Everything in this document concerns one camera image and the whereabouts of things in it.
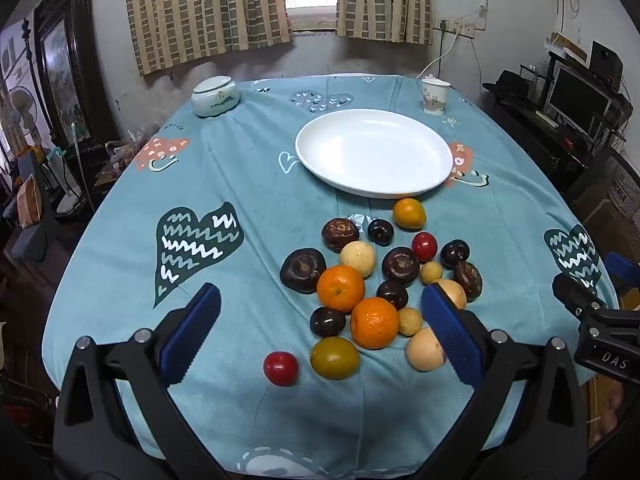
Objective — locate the clear plastic bag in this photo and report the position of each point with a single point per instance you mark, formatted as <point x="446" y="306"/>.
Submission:
<point x="122" y="155"/>

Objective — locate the red cherry tomato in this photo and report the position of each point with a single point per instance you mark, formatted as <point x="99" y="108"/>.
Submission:
<point x="424" y="246"/>
<point x="281" y="368"/>

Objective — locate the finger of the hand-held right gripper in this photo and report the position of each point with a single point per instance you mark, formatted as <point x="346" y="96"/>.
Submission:
<point x="575" y="292"/>

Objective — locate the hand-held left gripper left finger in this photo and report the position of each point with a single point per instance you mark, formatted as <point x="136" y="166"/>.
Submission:
<point x="192" y="332"/>

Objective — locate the greenish yellow tangerine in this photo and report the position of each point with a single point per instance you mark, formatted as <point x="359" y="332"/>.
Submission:
<point x="335" y="357"/>

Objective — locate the checked beige curtain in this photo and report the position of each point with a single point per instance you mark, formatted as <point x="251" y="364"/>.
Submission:
<point x="385" y="0"/>
<point x="210" y="10"/>

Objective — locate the standing electric fan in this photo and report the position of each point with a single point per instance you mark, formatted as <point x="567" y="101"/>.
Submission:
<point x="22" y="105"/>

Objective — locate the orange mandarin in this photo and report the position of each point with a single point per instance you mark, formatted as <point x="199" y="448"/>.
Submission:
<point x="341" y="288"/>
<point x="374" y="322"/>

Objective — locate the black hat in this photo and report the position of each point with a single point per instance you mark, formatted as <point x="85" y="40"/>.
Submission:
<point x="510" y="87"/>

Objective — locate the black speaker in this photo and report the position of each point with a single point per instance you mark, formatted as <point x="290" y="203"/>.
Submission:
<point x="605" y="60"/>

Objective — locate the computer monitor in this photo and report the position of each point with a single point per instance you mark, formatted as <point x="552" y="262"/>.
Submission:
<point x="577" y="100"/>

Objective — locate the pale green lidded ceramic jar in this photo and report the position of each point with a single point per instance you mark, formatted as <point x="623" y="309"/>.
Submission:
<point x="215" y="97"/>

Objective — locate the white wall power strip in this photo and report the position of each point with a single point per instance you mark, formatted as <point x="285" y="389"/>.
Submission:
<point x="457" y="28"/>

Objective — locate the brown cushion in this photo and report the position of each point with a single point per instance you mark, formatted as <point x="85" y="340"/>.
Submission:
<point x="30" y="200"/>

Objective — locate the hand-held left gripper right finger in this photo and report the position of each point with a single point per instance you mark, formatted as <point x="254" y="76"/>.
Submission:
<point x="450" y="332"/>

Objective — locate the pale yellow plum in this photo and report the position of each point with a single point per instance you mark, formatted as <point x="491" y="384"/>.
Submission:
<point x="424" y="350"/>
<point x="357" y="258"/>
<point x="454" y="292"/>

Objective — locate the black computer desk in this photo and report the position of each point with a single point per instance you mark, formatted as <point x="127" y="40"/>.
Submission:
<point x="545" y="150"/>

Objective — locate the white paper cup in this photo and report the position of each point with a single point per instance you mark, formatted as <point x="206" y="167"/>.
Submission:
<point x="434" y="97"/>

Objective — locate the small yellow longan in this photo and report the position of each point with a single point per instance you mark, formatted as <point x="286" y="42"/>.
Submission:
<point x="431" y="273"/>
<point x="410" y="321"/>

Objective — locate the dark wooden mirror cabinet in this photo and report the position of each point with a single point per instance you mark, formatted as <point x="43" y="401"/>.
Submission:
<point x="70" y="65"/>

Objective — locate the orange-yellow tangerine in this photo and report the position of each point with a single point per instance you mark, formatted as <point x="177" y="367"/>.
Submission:
<point x="409" y="213"/>

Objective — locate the white oval plate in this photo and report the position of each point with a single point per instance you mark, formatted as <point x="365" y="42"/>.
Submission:
<point x="375" y="150"/>

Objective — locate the dark brown water chestnut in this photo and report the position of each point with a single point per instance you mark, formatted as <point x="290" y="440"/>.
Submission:
<point x="303" y="270"/>
<point x="468" y="279"/>
<point x="340" y="234"/>
<point x="400" y="265"/>

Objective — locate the teal heart-print tablecloth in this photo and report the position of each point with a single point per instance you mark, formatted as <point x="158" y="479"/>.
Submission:
<point x="240" y="170"/>

